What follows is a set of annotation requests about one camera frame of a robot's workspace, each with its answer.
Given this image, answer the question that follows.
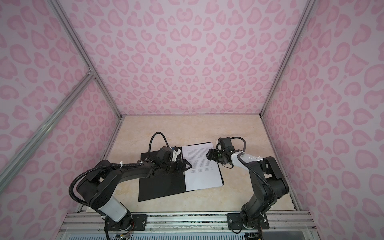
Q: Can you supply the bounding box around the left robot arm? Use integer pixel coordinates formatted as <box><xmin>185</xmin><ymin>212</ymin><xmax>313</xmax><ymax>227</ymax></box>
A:
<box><xmin>69</xmin><ymin>147</ymin><xmax>193</xmax><ymax>223</ymax></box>

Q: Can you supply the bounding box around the right corner aluminium post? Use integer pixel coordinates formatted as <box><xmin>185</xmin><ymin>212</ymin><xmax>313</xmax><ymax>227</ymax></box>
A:
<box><xmin>260</xmin><ymin>0</ymin><xmax>318</xmax><ymax>119</ymax></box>

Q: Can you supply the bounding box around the corner aluminium post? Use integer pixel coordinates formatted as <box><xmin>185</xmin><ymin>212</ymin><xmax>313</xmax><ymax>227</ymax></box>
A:
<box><xmin>260</xmin><ymin>0</ymin><xmax>318</xmax><ymax>119</ymax></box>
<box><xmin>47</xmin><ymin>0</ymin><xmax>123</xmax><ymax>120</ymax></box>

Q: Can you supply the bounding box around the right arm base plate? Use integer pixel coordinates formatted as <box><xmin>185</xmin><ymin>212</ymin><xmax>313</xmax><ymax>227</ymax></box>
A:
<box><xmin>226</xmin><ymin>212</ymin><xmax>270</xmax><ymax>232</ymax></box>

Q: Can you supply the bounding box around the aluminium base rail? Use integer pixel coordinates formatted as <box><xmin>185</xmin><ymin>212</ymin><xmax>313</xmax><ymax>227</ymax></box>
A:
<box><xmin>56</xmin><ymin>211</ymin><xmax>320</xmax><ymax>240</ymax></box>

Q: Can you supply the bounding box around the paper sheet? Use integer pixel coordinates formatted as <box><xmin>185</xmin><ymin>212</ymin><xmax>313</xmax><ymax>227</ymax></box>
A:
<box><xmin>182</xmin><ymin>142</ymin><xmax>224</xmax><ymax>192</ymax></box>

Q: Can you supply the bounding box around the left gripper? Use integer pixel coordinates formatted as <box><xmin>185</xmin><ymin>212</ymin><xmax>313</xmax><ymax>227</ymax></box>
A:
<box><xmin>162</xmin><ymin>158</ymin><xmax>193</xmax><ymax>174</ymax></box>

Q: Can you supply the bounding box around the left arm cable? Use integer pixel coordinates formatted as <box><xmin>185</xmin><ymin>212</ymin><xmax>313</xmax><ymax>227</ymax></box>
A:
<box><xmin>68</xmin><ymin>131</ymin><xmax>172</xmax><ymax>208</ymax></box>

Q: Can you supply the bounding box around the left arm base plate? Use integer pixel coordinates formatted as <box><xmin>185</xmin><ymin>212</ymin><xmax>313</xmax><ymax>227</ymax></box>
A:
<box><xmin>104</xmin><ymin>214</ymin><xmax>148</xmax><ymax>232</ymax></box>

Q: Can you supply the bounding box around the left corner aluminium post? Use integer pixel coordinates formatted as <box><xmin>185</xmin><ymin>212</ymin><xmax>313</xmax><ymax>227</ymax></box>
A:
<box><xmin>47</xmin><ymin>0</ymin><xmax>123</xmax><ymax>120</ymax></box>

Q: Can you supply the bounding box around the left diagonal aluminium bar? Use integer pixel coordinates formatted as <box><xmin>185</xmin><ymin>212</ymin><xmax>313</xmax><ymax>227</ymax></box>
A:
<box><xmin>1</xmin><ymin>71</ymin><xmax>95</xmax><ymax>193</ymax></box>

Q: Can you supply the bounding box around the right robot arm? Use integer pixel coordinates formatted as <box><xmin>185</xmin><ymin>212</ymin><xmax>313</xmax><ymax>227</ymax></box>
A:
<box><xmin>206</xmin><ymin>137</ymin><xmax>289</xmax><ymax>229</ymax></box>

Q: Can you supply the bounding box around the black and white folder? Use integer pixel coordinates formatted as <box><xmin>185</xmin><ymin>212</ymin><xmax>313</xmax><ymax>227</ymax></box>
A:
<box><xmin>137</xmin><ymin>141</ymin><xmax>225</xmax><ymax>203</ymax></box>

